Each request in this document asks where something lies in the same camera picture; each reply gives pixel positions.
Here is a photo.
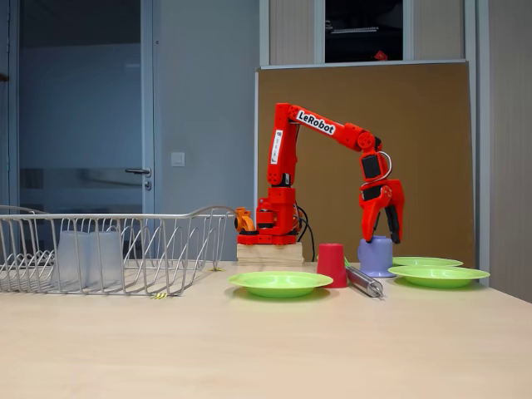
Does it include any purple plastic mug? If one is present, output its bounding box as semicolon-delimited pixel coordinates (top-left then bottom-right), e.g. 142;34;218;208
357;234;395;278

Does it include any red plastic cup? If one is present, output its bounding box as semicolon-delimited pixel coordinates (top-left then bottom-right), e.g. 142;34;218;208
316;243;347;289

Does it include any translucent grey plastic cup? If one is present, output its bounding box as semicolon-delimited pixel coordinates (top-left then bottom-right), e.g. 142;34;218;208
86;230;125;292
50;230;91;292

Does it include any green plastic plate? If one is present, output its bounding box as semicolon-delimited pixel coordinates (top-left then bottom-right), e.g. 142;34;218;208
227;270;334;299
392;256;465;268
387;264;491;289

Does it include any brown cork board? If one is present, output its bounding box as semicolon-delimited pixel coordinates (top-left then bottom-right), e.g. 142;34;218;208
254;60;475;267

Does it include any wooden base block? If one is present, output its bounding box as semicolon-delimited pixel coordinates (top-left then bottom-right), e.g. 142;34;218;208
236;243;303;268

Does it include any glass office door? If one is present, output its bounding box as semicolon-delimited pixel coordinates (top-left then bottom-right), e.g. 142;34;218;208
8;0;155;217

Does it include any green whisk steel handle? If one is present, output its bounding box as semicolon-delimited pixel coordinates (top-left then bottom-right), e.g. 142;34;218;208
342;256;385;298

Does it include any black power cable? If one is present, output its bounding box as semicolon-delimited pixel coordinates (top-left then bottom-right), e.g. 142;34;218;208
295;204;317;264

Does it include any metal wire dish rack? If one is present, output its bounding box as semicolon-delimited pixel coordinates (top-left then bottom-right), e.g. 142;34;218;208
0;204;239;298

